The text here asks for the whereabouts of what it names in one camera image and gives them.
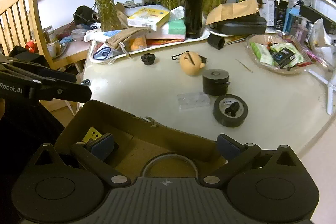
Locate crumpled clear plastic bag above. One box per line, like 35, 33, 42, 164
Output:
312, 18, 336, 57

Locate black metal cylinder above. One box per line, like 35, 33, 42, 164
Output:
202, 69, 231, 96

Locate cluttered side table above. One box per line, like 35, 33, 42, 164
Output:
41, 26, 91, 63

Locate white tray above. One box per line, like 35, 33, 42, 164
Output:
89, 27, 211, 65

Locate wooden chair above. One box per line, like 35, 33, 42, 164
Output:
0, 0, 80, 70

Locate brown cardboard box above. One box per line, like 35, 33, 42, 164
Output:
54, 99, 229, 183

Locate small black round cap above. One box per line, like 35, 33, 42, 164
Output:
141, 53, 156, 66

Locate small black knob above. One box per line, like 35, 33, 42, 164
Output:
224, 102, 239, 117

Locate glass bowl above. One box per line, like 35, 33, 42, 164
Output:
246, 33, 313, 75

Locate thin wooden stick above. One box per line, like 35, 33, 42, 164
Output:
235, 58, 253, 73

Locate yellow cardboard box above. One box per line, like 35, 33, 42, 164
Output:
127, 6, 171, 31

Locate black tape roll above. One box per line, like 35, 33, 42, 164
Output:
213, 94, 249, 127

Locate small green wipes packet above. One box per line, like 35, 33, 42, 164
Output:
270, 43, 301, 54

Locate flat red box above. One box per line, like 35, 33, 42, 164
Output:
146, 39, 185, 46

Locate tall black thermos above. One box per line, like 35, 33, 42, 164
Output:
183, 0, 207, 40

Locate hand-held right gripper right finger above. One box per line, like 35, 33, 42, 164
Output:
203, 133, 300, 186

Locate black pouch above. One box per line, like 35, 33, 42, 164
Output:
74, 5, 99, 25

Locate tan bear-shaped earbud case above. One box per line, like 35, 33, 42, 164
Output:
179, 51, 207, 77

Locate black bag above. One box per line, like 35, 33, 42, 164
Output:
10, 45, 51, 63

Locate black carton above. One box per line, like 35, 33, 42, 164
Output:
274, 0, 289, 29

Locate pink patterned wrappers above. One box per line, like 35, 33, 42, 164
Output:
282, 34, 316, 63

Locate blue carton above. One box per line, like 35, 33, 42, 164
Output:
283, 7, 303, 33

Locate white and blue bag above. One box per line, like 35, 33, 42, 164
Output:
84, 30, 122, 42

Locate pink bottle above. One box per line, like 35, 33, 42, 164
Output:
295, 23, 309, 40

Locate yellow card with black dots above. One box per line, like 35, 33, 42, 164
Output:
83, 126, 102, 143

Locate white carton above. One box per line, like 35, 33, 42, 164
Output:
250, 0, 277, 25

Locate black packet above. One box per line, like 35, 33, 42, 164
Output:
271, 47, 296, 67

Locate large green wipes packet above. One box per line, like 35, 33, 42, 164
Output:
249, 41, 275, 66

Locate long black box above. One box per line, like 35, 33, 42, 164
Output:
299, 5, 336, 28

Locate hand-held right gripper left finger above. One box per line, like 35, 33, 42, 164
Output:
32, 133, 132, 186

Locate brown paper bag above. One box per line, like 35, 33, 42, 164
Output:
205, 0, 260, 25

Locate white and pink box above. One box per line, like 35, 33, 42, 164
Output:
145, 29, 186, 41

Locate black wok pan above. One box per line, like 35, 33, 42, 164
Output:
210, 15, 268, 36

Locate green tissue box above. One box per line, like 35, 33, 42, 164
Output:
160, 18, 187, 36

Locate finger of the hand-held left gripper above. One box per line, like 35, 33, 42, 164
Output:
28, 80, 92, 104
0, 55, 91, 86

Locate clear plastic packet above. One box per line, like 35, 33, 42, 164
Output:
170, 6, 186, 20

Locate clear plastic case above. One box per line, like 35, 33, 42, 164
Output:
178, 92, 211, 111

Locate orange packet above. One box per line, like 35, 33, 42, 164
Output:
130, 34, 148, 51

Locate small black box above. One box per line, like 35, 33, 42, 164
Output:
207, 34, 226, 50

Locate white tripod stand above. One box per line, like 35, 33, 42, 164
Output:
308, 68, 336, 116

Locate brown drawstring pouch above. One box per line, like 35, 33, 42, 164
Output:
105, 27, 149, 59

